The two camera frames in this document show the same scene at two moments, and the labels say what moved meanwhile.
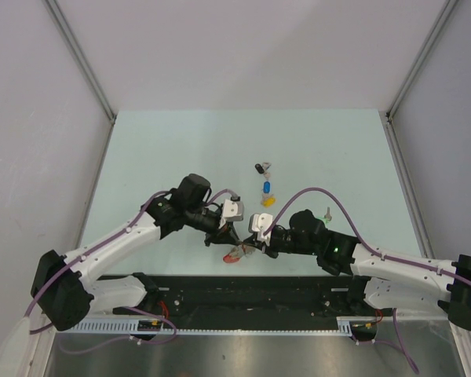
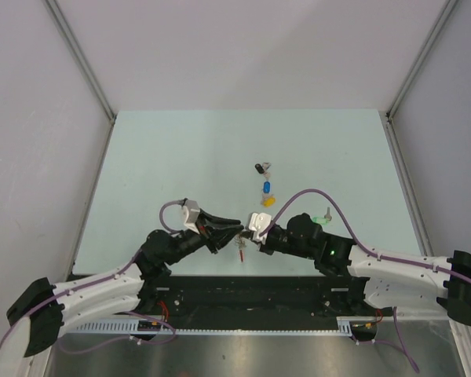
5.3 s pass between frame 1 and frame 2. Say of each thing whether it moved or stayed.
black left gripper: moved
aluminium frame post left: stayed
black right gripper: stayed
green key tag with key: stayed
